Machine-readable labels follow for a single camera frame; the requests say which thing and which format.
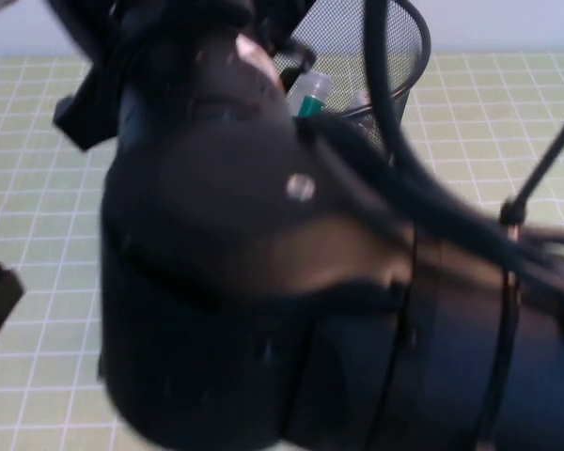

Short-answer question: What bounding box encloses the white-capped clear bottle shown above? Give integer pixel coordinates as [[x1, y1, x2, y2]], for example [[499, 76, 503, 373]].
[[293, 71, 334, 119]]

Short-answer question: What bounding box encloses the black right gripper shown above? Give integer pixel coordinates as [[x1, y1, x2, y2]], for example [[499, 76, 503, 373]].
[[51, 0, 319, 151]]

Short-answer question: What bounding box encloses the black right camera cable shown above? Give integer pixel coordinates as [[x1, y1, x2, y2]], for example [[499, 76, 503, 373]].
[[361, 0, 564, 283]]

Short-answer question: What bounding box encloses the green checked tablecloth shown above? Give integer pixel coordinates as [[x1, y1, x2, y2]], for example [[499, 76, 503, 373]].
[[0, 52, 564, 451]]

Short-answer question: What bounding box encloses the black mesh wastebasket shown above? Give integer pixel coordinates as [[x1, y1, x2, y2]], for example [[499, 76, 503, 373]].
[[272, 0, 432, 165]]

